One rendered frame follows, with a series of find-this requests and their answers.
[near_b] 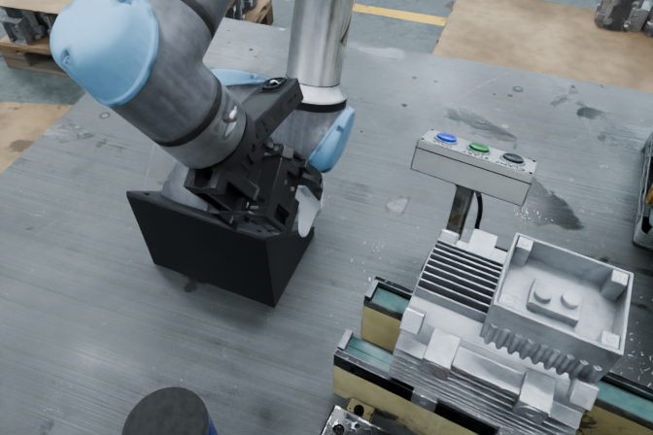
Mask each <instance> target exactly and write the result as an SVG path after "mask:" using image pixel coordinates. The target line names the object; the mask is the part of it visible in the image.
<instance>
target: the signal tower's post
mask: <svg viewBox="0 0 653 435"><path fill-rule="evenodd" d="M209 429H210V419H209V414H208V410H207V408H206V406H205V404H204V402H203V401H202V399H201V398H200V397H199V396H198V395H197V394H195V393H194V392H192V391H191V390H188V389H186V388H182V387H175V386H173V387H166V388H162V389H159V390H156V391H154V392H152V393H150V394H149V395H147V396H146V397H144V398H143V399H142V400H141V401H140V402H139V403H137V404H136V406H135V407H134V408H133V409H132V411H131V412H130V414H129V415H128V417H127V419H126V421H125V423H124V426H123V429H122V433H121V435H208V434H209Z"/></svg>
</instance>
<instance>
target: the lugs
mask: <svg viewBox="0 0 653 435"><path fill-rule="evenodd" d="M459 238H460V234H458V233H455V232H452V231H450V230H447V229H442V230H441V231H440V234H439V237H438V239H439V240H442V241H444V242H447V243H450V244H453V245H455V246H456V245H457V243H458V241H459ZM426 315H427V312H426V311H424V310H421V309H419V308H416V307H414V306H412V305H408V306H407V307H406V309H405V311H404V314H403V317H402V319H401V322H400V325H399V329H401V330H404V331H406V332H408V333H411V334H413V335H415V336H418V335H419V333H420V332H421V329H422V326H423V324H424V321H425V318H426ZM599 391H600V390H599V388H598V386H597V384H596V383H593V382H588V381H586V380H584V379H583V378H581V377H579V376H578V377H574V378H573V380H572V381H571V383H570V386H569V388H568V391H567V401H568V402H569V403H571V404H573V405H575V406H577V407H580V408H582V409H584V410H587V411H589V412H590V411H592V408H593V406H594V403H595V401H596V398H597V396H598V393H599Z"/></svg>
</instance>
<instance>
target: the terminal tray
mask: <svg viewBox="0 0 653 435"><path fill-rule="evenodd" d="M522 241H527V242H529V245H528V246H527V247H523V246H522V245H521V242H522ZM617 274H621V275H623V276H624V277H625V281H623V282H621V281H618V280H617V279H616V275H617ZM633 278H634V273H631V272H628V271H625V270H622V269H620V268H617V267H614V266H611V265H608V264H605V263H602V262H600V261H597V260H595V259H592V258H589V257H586V256H584V255H581V254H578V253H575V252H572V251H567V250H565V249H562V248H559V247H556V246H553V245H550V244H548V243H545V242H542V241H539V240H536V239H534V238H532V237H529V236H526V235H523V234H520V233H517V232H516V234H515V236H514V238H513V241H512V243H511V246H510V248H509V250H508V253H507V255H506V258H505V260H504V263H503V266H502V269H501V272H500V275H499V279H498V284H497V286H496V289H495V293H494V295H493V299H492V301H491V304H490V307H489V310H488V313H487V315H486V318H485V321H484V323H483V326H482V329H481V332H480V334H479V337H481V338H483V339H484V344H486V345H489V344H490V343H491V342H493V343H495V344H496V349H498V350H500V349H502V347H505V348H507V352H508V353H509V354H513V353H514V352H517V353H519V357H520V358H521V359H523V360H524V359H526V358H527V357H529V358H531V359H532V364H533V365H536V364H537V363H538V362H541V363H543V367H544V369H545V370H550V369H551V367H553V368H555V369H556V373H557V375H559V376H561V375H563V373H567V374H568V377H569V379H570V380H571V381H572V380H573V378H574V377H578V376H579V377H581V378H583V379H584V380H586V381H588V382H593V383H597V382H598V381H599V380H600V379H601V378H602V377H603V376H604V374H607V373H608V372H609V370H610V369H611V368H612V367H613V366H614V365H615V364H616V363H617V362H618V360H619V359H620V358H621V357H622V356H623V354H624V347H625V339H626V332H627V324H628V316H629V309H630V302H631V294H632V286H633ZM504 295H509V296H511V298H512V301H511V302H510V303H507V302H505V301H504V300H503V296H504ZM608 335H611V336H613V337H615V339H616V343H615V344H610V343H609V342H607V340H606V336H608Z"/></svg>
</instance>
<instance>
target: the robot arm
mask: <svg viewBox="0 0 653 435"><path fill-rule="evenodd" d="M230 2H231V0H74V1H73V2H72V3H71V4H69V5H67V6H65V7H64V8H63V9H62V11H61V12H60V14H59V15H58V17H57V19H56V20H55V22H54V25H53V27H52V33H51V38H50V47H51V52H52V57H53V59H54V60H55V62H56V63H57V65H58V66H59V67H60V68H61V69H62V70H64V71H65V72H66V73H67V74H68V76H69V77H70V78H71V79H72V80H74V81H75V82H76V83H77V84H79V85H80V86H81V87H82V88H83V89H85V90H86V91H87V92H88V94H89V95H90V96H91V97H92V98H93V99H94V100H96V101H97V102H98V103H100V104H102V105H104V106H107V107H109V108H110V109H112V110H113V111H114V112H116V113H117V114H118V115H119V116H121V117H122V118H124V119H125V120H126V121H128V122H129V123H130V124H132V125H133V126H134V127H135V128H137V129H138V130H139V131H141V132H142V133H143V134H145V135H146V136H147V137H149V138H150V139H151V140H152V141H153V142H154V143H156V144H157V145H158V146H159V147H161V148H162V149H163V150H165V151H166V152H168V153H169V154H170V155H172V156H173V157H174V158H176V159H177V160H178V161H177V163H176V164H175V166H174V167H173V169H172V170H171V172H170V173H169V175H168V177H167V178H166V180H165V181H164V184H163V187H162V191H161V195H162V196H163V197H165V198H167V199H169V200H171V201H173V202H176V203H179V204H182V205H185V206H188V207H191V208H195V209H198V210H201V211H206V213H208V214H209V215H211V216H212V217H214V218H216V219H217V220H218V221H220V222H221V223H223V224H224V225H226V226H227V227H229V228H230V229H232V230H233V231H236V230H237V227H238V223H249V222H251V223H252V224H254V225H259V226H261V227H263V228H264V229H265V230H267V232H269V233H271V232H272V233H273V234H274V235H279V234H280V233H283V232H285V233H286V234H287V235H290V236H291V233H292V227H293V223H294V220H295V217H296V213H298V232H299V235H300V236H301V237H305V236H307V234H308V233H309V230H310V227H311V225H312V222H313V220H314V217H317V216H318V215H319V214H320V212H321V210H322V207H323V190H324V184H323V176H322V175H321V173H322V174H323V173H327V172H329V171H330V170H332V168H333V167H334V166H335V164H336V163H337V161H338V159H339V158H340V156H341V154H342V152H343V150H344V148H345V146H346V143H347V141H348V138H349V136H350V133H351V130H352V127H353V124H354V120H355V114H356V113H355V110H354V109H352V108H351V107H349V106H348V107H346V102H347V97H348V93H347V91H346V90H345V88H344V87H343V86H342V84H341V82H340V80H341V74H342V68H343V62H344V56H345V50H346V46H347V40H348V34H349V28H350V22H351V17H352V11H353V6H354V0H294V7H293V15H292V31H291V39H290V47H289V56H288V64H287V73H286V75H285V76H284V77H276V78H271V79H269V78H266V77H265V76H261V75H258V74H251V73H249V72H243V71H237V70H228V69H214V70H210V69H209V68H208V67H207V66H206V65H205V64H204V63H203V57H204V55H205V53H206V51H207V50H208V49H209V47H210V45H211V42H212V40H213V38H214V36H215V34H216V32H217V30H218V28H219V26H220V24H221V22H222V20H223V17H224V15H225V13H226V11H227V9H228V7H229V4H230ZM219 215H226V216H232V217H231V220H230V222H228V221H226V220H225V219H223V218H222V217H220V216H219Z"/></svg>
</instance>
